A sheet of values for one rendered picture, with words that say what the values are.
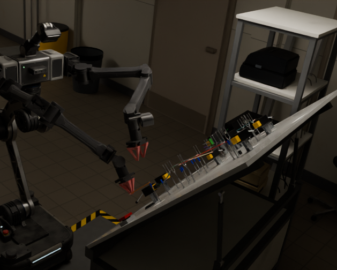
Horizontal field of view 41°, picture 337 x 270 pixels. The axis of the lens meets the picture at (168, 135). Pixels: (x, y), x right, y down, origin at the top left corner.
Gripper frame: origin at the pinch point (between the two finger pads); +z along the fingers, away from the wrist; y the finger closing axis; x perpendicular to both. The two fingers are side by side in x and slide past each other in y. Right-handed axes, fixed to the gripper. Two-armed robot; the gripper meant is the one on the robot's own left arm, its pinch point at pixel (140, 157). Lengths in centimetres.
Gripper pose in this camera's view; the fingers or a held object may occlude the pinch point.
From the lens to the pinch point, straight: 222.7
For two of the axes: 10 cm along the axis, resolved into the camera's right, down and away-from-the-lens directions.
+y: 5.0, -2.6, 8.2
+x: -8.4, 0.5, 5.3
